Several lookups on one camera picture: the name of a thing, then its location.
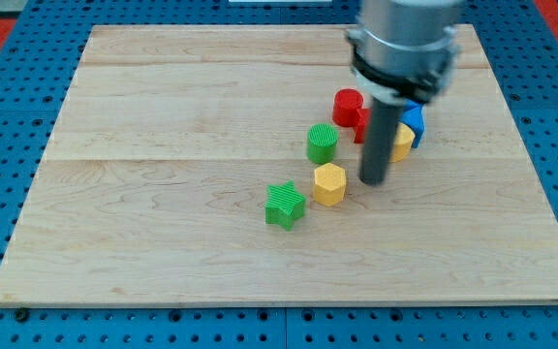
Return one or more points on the blue block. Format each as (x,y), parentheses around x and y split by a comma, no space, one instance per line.
(413,118)

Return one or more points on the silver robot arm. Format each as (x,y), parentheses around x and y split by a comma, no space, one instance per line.
(405,48)

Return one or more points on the wooden board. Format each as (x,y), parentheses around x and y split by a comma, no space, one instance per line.
(152,186)

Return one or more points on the red cylinder block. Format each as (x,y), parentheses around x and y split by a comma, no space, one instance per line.
(345,105)

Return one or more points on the green star block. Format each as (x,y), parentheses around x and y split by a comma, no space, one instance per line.
(284,205)

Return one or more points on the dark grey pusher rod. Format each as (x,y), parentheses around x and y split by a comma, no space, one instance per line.
(379,140)

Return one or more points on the green cylinder block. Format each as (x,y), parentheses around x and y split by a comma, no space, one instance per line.
(322,140)

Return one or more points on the yellow round block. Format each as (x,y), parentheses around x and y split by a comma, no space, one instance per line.
(402,143)

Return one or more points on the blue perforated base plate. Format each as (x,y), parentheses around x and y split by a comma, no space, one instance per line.
(36,66)

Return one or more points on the yellow hexagon block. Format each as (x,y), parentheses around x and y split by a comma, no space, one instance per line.
(330,182)

